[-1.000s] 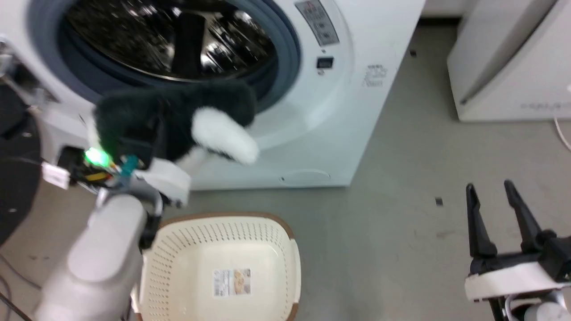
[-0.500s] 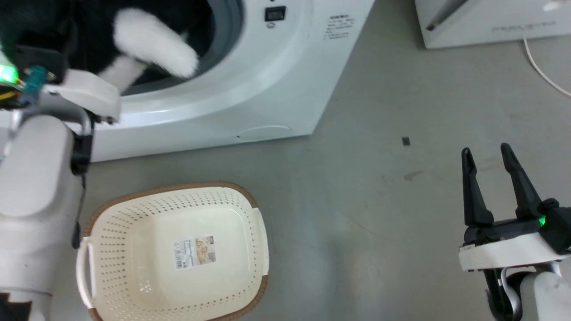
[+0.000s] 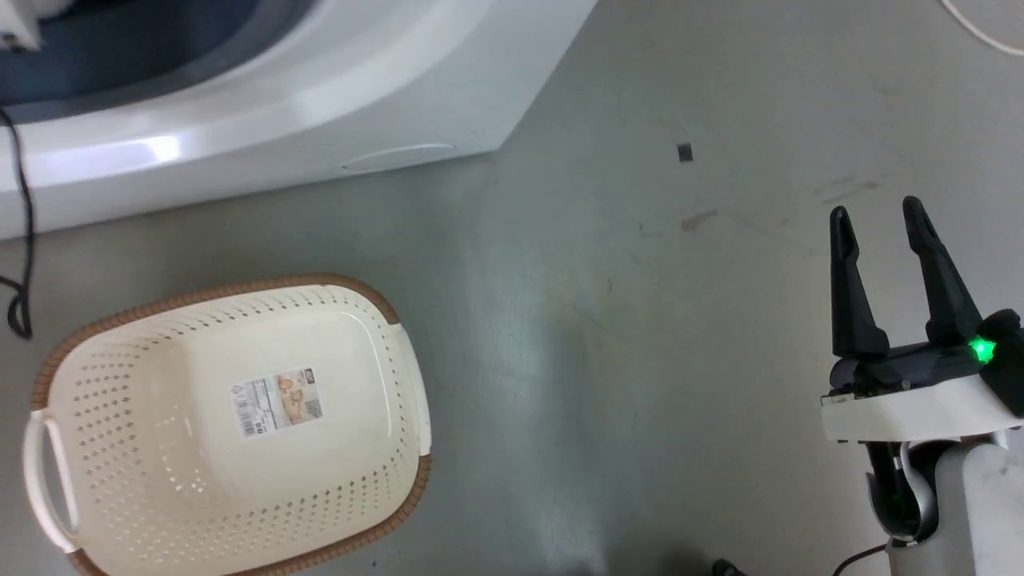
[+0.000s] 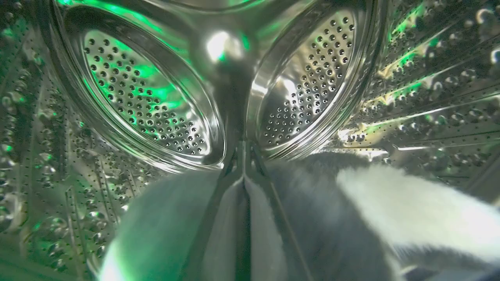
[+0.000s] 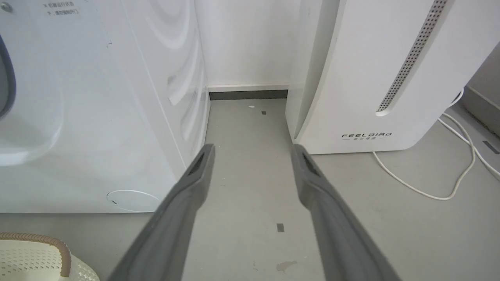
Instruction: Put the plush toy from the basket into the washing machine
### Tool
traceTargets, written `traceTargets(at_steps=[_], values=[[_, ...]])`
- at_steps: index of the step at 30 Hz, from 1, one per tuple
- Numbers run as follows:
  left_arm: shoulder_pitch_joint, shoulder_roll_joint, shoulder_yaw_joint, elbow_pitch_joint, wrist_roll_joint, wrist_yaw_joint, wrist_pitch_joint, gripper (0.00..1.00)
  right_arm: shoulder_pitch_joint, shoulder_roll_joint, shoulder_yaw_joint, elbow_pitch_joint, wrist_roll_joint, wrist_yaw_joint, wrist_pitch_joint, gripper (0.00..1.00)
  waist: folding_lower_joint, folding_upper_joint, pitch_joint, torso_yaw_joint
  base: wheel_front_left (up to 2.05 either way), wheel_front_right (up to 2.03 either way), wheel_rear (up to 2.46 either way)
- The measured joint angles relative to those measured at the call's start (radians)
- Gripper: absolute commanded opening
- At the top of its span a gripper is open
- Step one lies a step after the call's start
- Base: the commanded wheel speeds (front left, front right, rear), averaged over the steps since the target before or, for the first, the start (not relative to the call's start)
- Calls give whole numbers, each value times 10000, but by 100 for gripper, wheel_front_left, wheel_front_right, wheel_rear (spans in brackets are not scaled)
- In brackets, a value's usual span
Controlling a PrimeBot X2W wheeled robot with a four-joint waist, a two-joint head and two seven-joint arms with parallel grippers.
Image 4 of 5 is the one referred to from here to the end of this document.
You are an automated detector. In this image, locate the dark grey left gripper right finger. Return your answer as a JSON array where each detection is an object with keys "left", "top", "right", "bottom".
[{"left": 244, "top": 142, "right": 313, "bottom": 281}]

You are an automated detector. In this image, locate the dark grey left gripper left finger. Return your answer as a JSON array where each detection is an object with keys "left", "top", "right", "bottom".
[{"left": 180, "top": 144, "right": 247, "bottom": 281}]

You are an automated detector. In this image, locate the grey and white cloth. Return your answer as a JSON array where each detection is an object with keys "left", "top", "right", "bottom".
[{"left": 98, "top": 151, "right": 500, "bottom": 281}]

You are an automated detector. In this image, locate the stainless steel washing machine drum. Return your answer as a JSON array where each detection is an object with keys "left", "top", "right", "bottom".
[{"left": 0, "top": 0, "right": 500, "bottom": 281}]

